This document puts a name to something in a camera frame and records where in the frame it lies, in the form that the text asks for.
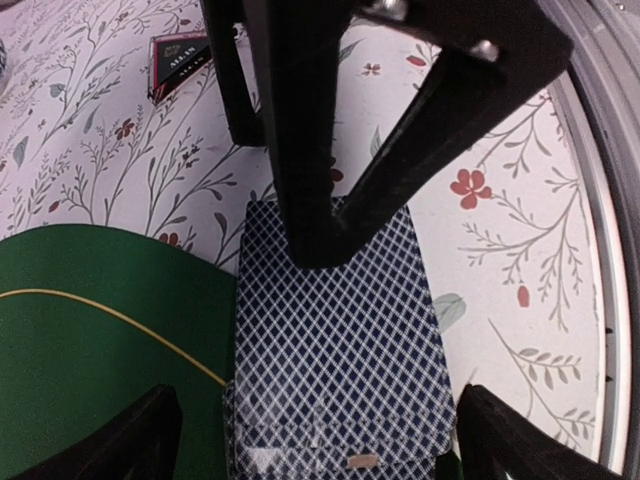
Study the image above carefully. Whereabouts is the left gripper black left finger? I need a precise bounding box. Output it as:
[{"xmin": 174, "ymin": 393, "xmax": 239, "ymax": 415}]
[{"xmin": 15, "ymin": 384, "xmax": 181, "ymax": 480}]

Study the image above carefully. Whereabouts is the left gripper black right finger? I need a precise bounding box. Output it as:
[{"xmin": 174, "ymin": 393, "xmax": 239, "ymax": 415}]
[{"xmin": 457, "ymin": 384, "xmax": 621, "ymax": 480}]

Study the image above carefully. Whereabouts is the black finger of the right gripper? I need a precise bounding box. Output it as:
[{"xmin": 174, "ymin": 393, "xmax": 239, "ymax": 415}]
[
  {"xmin": 200, "ymin": 0, "xmax": 266, "ymax": 147},
  {"xmin": 243, "ymin": 0, "xmax": 573, "ymax": 268}
]

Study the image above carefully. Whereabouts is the blue playing card deck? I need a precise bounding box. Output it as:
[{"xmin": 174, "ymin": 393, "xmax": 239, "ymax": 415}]
[{"xmin": 222, "ymin": 379, "xmax": 456, "ymax": 480}]

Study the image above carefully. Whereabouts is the triangular all in marker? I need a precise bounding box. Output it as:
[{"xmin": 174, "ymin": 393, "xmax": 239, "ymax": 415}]
[{"xmin": 147, "ymin": 31, "xmax": 212, "ymax": 105}]

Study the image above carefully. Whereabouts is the floral white tablecloth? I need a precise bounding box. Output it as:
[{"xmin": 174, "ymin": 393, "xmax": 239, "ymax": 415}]
[{"xmin": 1, "ymin": 1, "xmax": 603, "ymax": 458}]

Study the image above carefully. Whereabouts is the green round poker mat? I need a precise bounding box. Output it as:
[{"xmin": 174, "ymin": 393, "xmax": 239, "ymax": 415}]
[{"xmin": 0, "ymin": 223, "xmax": 466, "ymax": 480}]

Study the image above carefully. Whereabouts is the red blue patterned bowl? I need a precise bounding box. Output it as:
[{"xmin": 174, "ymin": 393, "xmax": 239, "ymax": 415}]
[{"xmin": 0, "ymin": 40, "xmax": 7, "ymax": 79}]

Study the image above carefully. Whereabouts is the front aluminium rail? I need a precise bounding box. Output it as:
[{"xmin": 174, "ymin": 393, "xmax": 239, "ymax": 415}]
[{"xmin": 541, "ymin": 1, "xmax": 639, "ymax": 479}]

